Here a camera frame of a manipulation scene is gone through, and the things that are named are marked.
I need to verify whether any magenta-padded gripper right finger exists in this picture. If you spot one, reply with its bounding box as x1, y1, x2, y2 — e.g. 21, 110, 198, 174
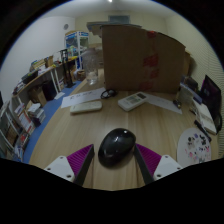
133, 143, 184, 185

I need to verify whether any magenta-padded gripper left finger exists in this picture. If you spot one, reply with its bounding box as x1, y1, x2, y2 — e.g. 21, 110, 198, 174
43, 143, 96, 187

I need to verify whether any black computer mouse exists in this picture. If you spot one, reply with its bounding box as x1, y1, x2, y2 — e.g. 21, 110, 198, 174
97, 127, 137, 169

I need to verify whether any white printed round mouse pad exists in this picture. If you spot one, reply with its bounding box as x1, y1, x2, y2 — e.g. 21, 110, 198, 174
176, 127, 212, 168

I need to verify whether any flat white remote control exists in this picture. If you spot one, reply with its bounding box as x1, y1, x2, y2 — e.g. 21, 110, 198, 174
69, 100, 103, 115

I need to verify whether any white paper sheet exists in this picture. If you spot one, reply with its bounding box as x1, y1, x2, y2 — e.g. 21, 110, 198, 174
60, 87, 107, 109
143, 93, 183, 115

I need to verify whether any black marker pen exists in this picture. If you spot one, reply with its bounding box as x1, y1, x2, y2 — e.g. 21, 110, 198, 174
193, 119, 213, 143

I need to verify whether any white remote with buttons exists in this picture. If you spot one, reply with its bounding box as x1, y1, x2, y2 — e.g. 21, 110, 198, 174
117, 91, 148, 112

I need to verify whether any stack of books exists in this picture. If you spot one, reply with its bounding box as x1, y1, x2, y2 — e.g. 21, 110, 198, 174
27, 102, 47, 127

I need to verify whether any white book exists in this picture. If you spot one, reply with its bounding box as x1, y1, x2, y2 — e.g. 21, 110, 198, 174
193, 99, 218, 135

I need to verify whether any clear plastic container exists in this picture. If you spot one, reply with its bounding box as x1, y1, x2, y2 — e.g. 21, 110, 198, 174
179, 86, 195, 106

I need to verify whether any small brown cardboard box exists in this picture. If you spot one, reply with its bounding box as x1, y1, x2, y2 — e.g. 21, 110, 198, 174
28, 87, 48, 108

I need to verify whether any black computer tower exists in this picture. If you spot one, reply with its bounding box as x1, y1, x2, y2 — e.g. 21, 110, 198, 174
41, 79, 58, 102

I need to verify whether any blue book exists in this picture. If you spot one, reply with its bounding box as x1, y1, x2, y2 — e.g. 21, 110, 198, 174
179, 81, 203, 104

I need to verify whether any black metal stand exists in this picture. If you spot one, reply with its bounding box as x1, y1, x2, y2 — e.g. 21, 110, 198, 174
59, 48, 76, 89

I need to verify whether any clear plastic jar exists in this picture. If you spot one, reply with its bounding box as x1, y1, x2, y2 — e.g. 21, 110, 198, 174
81, 48, 100, 86

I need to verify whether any large brown cardboard box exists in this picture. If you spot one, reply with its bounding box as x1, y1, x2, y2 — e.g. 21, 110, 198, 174
100, 24, 187, 95

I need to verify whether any open brown cardboard box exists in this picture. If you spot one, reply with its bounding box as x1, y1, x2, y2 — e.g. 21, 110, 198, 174
182, 49, 194, 78

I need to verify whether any blue and white display cabinet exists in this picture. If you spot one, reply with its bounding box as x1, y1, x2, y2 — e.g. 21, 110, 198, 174
64, 30, 90, 61

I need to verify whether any black coiled cable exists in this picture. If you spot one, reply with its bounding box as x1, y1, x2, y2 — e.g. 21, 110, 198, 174
100, 88, 118, 100

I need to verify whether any cluttered wooden wall desk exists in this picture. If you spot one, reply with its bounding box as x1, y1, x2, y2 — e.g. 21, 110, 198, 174
12, 54, 81, 101

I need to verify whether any wall window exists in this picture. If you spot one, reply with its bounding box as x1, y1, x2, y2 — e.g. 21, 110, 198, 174
107, 14, 131, 25

